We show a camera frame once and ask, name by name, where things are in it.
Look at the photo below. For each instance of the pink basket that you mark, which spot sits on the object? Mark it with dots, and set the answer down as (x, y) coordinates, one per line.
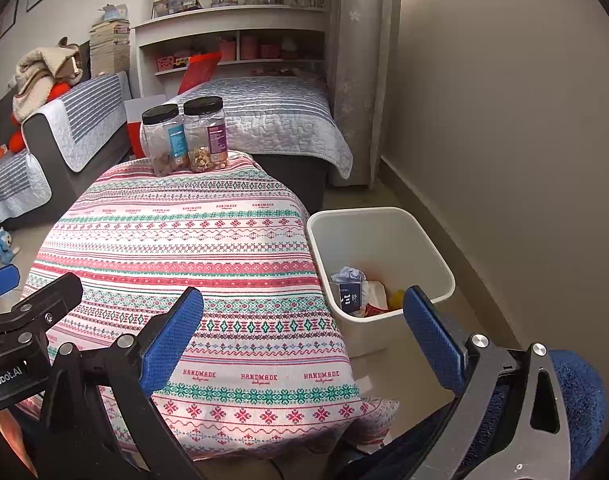
(172, 63)

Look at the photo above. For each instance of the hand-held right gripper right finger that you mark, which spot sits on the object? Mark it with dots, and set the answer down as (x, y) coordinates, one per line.
(434, 347)

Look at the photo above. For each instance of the grey floral curtain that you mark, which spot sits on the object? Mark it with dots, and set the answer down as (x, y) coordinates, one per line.
(359, 85)

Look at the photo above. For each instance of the beige blanket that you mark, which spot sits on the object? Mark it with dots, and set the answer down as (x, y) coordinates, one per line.
(34, 80)

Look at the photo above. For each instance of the blue plush toy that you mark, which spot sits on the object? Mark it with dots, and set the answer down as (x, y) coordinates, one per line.
(2, 245)

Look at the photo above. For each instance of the bed with grey quilted cover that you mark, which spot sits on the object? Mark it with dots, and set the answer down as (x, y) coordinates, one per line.
(284, 115)

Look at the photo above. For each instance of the stack of books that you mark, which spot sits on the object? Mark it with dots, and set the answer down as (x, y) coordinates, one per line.
(109, 50)

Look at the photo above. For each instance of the grey quilted sofa cover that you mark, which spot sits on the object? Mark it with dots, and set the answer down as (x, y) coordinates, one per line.
(9, 190)
(84, 120)

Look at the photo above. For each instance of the clear storage box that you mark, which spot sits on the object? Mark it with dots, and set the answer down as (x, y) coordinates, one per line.
(177, 6)

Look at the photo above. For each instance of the white trash bin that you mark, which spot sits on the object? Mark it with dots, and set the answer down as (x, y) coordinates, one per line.
(384, 232)

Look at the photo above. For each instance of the white tissue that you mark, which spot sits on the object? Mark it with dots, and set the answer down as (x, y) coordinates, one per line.
(374, 292)

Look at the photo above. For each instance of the blue cardboard box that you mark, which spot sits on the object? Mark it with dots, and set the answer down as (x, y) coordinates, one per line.
(348, 300)

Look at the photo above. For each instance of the red green patterned tablecloth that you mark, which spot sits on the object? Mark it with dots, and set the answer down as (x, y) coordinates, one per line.
(209, 240)

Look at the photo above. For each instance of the purple label nut jar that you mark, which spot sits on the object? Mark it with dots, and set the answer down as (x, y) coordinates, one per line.
(207, 135)

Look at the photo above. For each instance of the tissue box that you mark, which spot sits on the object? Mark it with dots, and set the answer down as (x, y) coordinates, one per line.
(115, 12)

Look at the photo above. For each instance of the yellow snack bag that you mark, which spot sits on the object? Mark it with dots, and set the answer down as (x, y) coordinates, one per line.
(397, 301)

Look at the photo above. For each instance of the dark grey sofa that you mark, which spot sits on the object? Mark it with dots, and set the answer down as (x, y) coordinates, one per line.
(59, 182)

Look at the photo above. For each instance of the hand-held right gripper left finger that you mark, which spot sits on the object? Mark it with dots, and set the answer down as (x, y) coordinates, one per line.
(172, 347)

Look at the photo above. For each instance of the white paper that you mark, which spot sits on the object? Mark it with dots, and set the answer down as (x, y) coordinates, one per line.
(349, 275)

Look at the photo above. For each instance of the white headboard shelf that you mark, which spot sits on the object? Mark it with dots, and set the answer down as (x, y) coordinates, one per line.
(234, 22)

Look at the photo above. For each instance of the teal label nut jar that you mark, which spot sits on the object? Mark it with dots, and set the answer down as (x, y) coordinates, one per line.
(167, 140)

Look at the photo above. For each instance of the red pillow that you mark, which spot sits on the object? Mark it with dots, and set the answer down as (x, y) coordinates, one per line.
(200, 72)

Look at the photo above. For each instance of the red plush toy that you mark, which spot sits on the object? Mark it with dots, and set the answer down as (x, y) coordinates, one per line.
(17, 137)

